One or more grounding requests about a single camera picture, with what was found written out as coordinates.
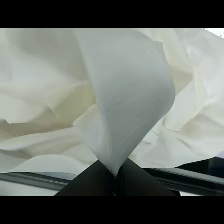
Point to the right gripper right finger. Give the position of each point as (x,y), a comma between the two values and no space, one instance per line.
(143,183)

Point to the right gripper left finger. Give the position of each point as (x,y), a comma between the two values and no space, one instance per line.
(91,181)

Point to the white shirt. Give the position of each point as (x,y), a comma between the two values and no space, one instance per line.
(126,86)

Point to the silver frame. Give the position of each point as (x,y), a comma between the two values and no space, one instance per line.
(186,178)

